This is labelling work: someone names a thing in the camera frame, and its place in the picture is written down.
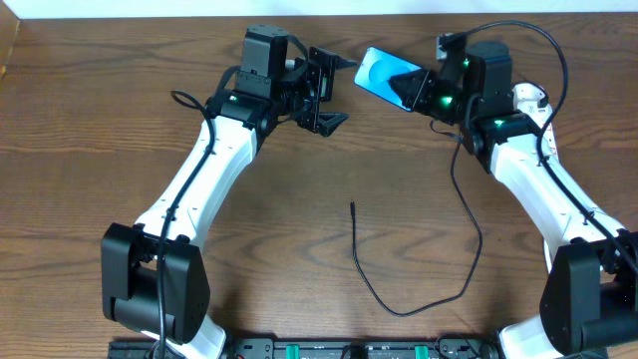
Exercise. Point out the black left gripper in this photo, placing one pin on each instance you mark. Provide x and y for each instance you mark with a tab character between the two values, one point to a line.
317	90

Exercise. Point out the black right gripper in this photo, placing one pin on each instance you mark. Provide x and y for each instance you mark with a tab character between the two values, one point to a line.
423	92

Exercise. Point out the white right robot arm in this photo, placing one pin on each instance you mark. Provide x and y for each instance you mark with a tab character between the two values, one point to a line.
589	301

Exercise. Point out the blue Galaxy smartphone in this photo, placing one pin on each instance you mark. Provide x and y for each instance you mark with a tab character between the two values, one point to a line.
375	71

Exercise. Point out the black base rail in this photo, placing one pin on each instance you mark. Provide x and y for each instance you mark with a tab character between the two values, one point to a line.
448	346

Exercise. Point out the white power strip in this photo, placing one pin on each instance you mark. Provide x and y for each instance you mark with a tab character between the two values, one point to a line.
548	134

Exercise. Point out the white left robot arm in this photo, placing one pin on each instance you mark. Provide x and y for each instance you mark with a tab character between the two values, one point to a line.
153	277

